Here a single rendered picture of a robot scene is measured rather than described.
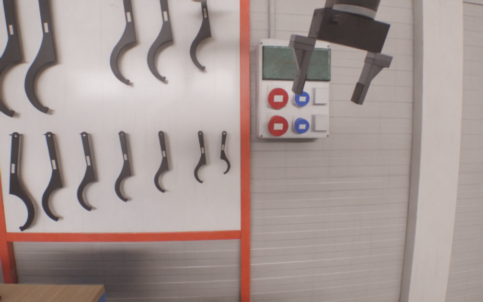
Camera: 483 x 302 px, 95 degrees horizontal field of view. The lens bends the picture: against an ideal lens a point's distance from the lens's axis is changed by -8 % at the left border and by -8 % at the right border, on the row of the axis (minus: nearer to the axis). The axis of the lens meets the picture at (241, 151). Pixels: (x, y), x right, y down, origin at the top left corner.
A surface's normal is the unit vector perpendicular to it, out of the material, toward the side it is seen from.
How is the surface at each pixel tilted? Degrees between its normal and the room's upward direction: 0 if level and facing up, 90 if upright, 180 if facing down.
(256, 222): 90
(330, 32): 114
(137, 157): 90
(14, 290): 0
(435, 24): 90
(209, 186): 90
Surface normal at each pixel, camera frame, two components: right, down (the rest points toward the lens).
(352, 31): 0.11, 0.46
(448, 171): 0.08, 0.07
